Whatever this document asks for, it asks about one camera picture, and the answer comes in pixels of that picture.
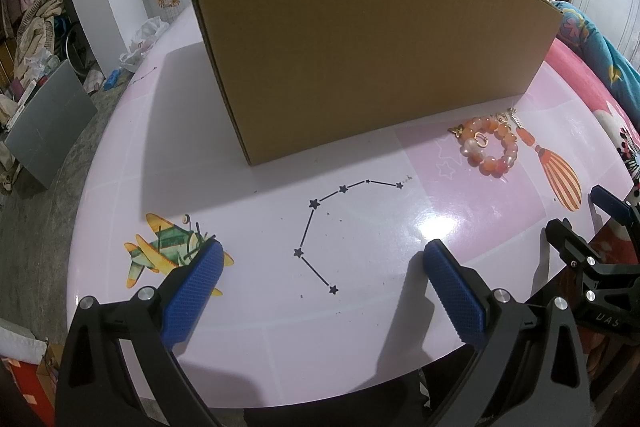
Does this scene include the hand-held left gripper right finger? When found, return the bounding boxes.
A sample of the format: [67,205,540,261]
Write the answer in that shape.
[422,239,592,427]

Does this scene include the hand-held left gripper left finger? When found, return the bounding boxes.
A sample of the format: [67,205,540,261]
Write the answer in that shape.
[54,239,224,427]

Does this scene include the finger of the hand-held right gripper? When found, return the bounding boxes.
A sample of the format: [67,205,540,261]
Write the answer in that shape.
[590,184,640,233]
[545,218,640,290]

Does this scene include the orange pink bead bracelet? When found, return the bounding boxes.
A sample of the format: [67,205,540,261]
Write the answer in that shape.
[447,112,521,178]

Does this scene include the brown cardboard box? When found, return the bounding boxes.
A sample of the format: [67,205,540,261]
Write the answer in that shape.
[185,0,565,166]

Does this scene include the pink floral blanket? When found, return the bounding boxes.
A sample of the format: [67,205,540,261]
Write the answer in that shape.
[542,39,640,388]

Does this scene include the small open cardboard box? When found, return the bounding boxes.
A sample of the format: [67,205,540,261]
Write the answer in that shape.
[37,342,63,383]

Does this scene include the blue floral blanket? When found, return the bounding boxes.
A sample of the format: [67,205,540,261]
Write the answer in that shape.
[552,2,640,118]

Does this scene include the red box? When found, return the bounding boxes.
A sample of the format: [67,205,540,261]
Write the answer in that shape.
[0,357,56,427]

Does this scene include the grey flat panel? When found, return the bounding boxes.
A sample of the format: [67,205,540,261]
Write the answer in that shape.
[4,59,98,190]

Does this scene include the white plastic bag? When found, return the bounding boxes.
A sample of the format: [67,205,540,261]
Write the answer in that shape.
[120,18,171,72]

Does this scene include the pile of clothes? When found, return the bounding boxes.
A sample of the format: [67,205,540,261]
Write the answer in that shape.
[10,0,66,72]

